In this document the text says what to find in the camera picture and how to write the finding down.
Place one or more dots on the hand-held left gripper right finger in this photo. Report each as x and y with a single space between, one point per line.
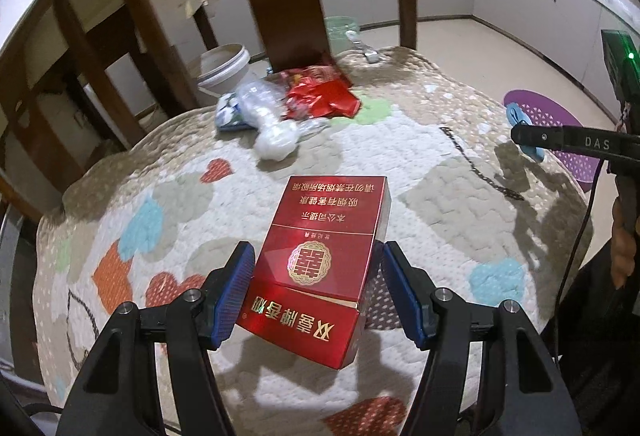
405 296

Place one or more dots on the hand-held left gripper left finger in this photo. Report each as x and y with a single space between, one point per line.
232 296

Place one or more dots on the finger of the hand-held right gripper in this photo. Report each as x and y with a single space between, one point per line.
550 136

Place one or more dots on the purple plastic basket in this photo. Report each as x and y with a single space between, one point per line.
555 116

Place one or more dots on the red cigarette box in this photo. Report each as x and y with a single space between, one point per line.
320 261

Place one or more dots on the clear plastic bag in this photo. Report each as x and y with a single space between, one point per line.
275 131

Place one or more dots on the blue and white packet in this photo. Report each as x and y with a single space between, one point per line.
227 116

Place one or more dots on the red plastic bag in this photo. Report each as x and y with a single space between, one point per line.
325 101

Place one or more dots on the red snack packet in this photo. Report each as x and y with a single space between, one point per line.
315 75

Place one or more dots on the green trash bin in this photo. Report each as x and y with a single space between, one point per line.
340 36

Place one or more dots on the person's right hand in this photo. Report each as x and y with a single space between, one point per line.
627 251

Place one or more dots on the white plastic bucket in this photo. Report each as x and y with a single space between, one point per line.
220 71

